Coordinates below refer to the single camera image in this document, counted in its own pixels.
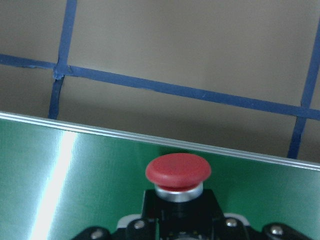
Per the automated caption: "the red push button switch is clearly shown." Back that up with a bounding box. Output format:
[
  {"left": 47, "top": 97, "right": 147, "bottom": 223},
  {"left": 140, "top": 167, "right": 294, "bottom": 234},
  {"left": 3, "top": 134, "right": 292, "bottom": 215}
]
[{"left": 142, "top": 153, "right": 224, "bottom": 240}]

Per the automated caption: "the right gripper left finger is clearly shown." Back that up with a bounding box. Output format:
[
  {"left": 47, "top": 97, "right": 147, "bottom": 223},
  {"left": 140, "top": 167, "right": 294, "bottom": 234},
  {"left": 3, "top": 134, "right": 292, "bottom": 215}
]
[{"left": 125, "top": 218, "right": 160, "bottom": 240}]

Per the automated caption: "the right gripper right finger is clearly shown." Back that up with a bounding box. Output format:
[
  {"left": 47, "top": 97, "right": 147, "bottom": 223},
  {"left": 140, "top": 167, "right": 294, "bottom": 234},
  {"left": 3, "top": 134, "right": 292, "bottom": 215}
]
[{"left": 214, "top": 215, "right": 250, "bottom": 240}]

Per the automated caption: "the green conveyor belt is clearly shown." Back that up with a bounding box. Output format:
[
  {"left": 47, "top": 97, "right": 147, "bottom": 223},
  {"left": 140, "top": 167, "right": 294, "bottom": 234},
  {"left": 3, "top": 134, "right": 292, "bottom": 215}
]
[{"left": 0, "top": 112, "right": 320, "bottom": 240}]

